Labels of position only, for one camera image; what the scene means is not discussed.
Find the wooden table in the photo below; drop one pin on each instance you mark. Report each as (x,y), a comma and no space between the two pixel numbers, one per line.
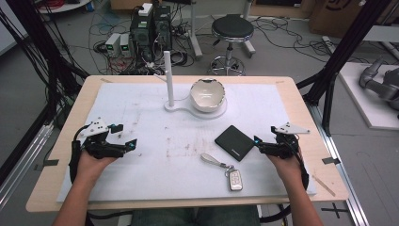
(316,106)

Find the aluminium rail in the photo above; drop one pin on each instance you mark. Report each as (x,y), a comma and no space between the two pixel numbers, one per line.
(340,169)
(25,160)

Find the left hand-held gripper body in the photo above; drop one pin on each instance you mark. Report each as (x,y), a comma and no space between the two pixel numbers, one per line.
(97,147)

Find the black round stool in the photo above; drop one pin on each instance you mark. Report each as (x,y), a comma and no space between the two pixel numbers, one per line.
(232,27)

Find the round white table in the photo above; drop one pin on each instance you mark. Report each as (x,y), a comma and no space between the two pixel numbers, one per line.
(62,7)

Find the grey power supply unit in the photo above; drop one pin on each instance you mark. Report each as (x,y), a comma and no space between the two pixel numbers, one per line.
(112,44)
(124,44)

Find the thin wooden stick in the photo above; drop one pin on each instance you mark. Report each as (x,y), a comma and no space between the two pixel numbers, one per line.
(324,186)

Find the black computer tower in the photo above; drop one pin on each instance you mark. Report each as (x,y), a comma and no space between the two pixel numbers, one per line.
(163,26)
(142,34)

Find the white ceramic bowl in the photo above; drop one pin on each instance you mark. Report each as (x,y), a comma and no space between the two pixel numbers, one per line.
(207,95)

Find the white platform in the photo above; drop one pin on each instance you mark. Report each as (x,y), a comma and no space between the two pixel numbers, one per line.
(360,103)

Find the grey metal table leg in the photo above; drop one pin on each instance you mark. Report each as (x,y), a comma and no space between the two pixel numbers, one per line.
(196,34)

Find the white box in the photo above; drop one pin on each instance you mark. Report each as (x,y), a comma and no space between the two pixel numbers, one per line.
(145,9)

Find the white table mat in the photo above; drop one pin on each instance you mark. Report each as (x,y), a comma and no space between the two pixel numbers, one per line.
(163,132)

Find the black tape strip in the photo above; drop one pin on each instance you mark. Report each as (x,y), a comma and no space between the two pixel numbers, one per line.
(47,164)
(331,160)

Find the black wallet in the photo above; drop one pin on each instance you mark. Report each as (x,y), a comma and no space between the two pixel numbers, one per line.
(233,142)

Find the cardboard box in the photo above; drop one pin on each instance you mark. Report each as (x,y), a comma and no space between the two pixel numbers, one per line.
(335,15)

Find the person's left hand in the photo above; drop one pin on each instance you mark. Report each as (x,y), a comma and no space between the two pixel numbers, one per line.
(89,168)

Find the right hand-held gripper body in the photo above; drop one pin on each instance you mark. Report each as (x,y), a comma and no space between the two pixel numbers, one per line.
(284,147)

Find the white stand with post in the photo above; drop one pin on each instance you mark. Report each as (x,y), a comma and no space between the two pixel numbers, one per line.
(169,81)

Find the person's right hand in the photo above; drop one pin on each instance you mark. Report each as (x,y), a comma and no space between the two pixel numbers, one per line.
(288,171)

